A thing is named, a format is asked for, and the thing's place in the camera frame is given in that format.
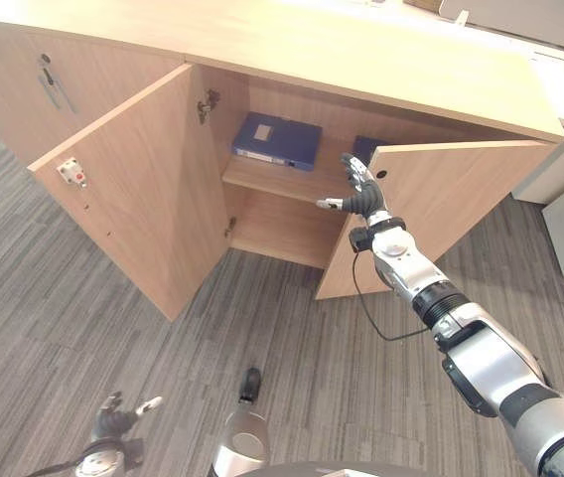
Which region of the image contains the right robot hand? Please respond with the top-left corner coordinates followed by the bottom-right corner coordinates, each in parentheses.
top-left (316, 152), bottom-right (389, 219)

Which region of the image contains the closed wooden cabinet door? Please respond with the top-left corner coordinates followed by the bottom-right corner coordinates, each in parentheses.
top-left (0, 18), bottom-right (188, 169)

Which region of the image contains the dark robot foot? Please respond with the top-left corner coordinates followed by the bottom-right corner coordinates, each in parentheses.
top-left (237, 367), bottom-right (264, 403)

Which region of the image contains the plain blue folder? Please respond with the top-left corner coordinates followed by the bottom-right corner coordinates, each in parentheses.
top-left (351, 134), bottom-right (390, 166)

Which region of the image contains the white door latch mechanism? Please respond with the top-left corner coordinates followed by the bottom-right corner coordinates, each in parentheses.
top-left (55, 155), bottom-right (90, 191)

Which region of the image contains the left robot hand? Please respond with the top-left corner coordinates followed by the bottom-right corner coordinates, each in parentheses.
top-left (89, 391), bottom-right (165, 443)

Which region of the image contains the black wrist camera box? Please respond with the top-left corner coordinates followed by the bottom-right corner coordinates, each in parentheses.
top-left (349, 227), bottom-right (373, 254)

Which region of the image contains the silver bar door handle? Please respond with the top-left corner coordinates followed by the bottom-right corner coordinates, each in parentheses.
top-left (37, 73), bottom-right (79, 115)

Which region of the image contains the wooden cabinet shelf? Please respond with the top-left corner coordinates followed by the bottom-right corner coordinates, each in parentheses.
top-left (220, 134), bottom-right (362, 206)

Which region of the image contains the wooden cabinet door with latch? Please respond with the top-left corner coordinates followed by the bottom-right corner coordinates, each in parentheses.
top-left (27, 63), bottom-right (236, 323)

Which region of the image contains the blue folder with label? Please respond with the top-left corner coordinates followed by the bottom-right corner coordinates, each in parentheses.
top-left (230, 111), bottom-right (325, 173)

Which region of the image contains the wooden office cabinet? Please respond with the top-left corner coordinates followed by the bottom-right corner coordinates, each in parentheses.
top-left (0, 0), bottom-right (564, 272)

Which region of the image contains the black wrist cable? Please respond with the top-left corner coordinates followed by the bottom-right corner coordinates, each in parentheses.
top-left (352, 249), bottom-right (440, 343)

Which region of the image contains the wooden cabinet door with keyhole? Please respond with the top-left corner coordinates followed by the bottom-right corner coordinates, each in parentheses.
top-left (315, 140), bottom-right (559, 301)

